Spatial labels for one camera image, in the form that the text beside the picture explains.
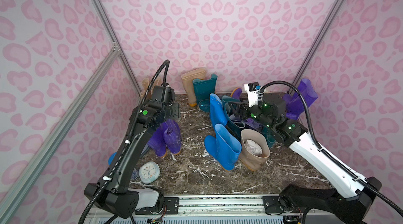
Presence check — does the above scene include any blue boot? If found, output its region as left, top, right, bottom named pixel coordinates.
left=204, top=124, right=242, bottom=171
left=209, top=94, right=228, bottom=128

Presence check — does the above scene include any beige boot with paper stuffing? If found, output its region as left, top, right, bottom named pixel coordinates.
left=239, top=129, right=270, bottom=171

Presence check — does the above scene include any beige boot pair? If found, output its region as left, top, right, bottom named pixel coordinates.
left=151, top=77, right=161, bottom=91
left=140, top=77, right=152, bottom=99

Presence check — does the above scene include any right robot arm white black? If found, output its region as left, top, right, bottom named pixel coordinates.
left=229, top=94, right=382, bottom=224

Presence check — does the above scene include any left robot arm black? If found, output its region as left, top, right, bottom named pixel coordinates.
left=79, top=84, right=180, bottom=224

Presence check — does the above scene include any purple boot tip at back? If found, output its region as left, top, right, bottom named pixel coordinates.
left=230, top=87, right=242, bottom=100

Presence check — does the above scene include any teal boot lying in pile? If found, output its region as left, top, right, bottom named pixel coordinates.
left=221, top=95, right=242, bottom=112

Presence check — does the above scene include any teal boot standing at back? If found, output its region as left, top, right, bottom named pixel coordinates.
left=192, top=74, right=218, bottom=113

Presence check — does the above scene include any teal boot upside down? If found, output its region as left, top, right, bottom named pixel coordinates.
left=262, top=129, right=276, bottom=148

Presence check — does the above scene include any mint alarm clock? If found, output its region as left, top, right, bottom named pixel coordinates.
left=139, top=162, right=161, bottom=184

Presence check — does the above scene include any blue printed can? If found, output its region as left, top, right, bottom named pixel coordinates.
left=108, top=152, right=116, bottom=165

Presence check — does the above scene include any aluminium diagonal brace left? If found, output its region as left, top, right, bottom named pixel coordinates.
left=1, top=47, right=121, bottom=224

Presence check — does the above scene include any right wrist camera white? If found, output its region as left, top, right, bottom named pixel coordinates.
left=244, top=82, right=260, bottom=107

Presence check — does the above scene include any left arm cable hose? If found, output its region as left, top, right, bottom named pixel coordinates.
left=78, top=59, right=171, bottom=224

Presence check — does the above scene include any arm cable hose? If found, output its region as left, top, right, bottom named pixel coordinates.
left=78, top=59, right=171, bottom=224
left=258, top=80, right=403, bottom=209

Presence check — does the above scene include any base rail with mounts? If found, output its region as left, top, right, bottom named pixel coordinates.
left=84, top=193, right=334, bottom=224

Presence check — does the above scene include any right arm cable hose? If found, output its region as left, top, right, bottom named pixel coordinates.
left=258, top=80, right=403, bottom=209

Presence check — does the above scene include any aluminium frame post left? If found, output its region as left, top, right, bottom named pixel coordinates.
left=90, top=0, right=142, bottom=95

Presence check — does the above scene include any aluminium frame post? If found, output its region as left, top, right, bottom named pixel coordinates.
left=292, top=0, right=347, bottom=86
left=90, top=0, right=142, bottom=95

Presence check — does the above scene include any aluminium frame post right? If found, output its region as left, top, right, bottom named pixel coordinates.
left=292, top=0, right=347, bottom=86

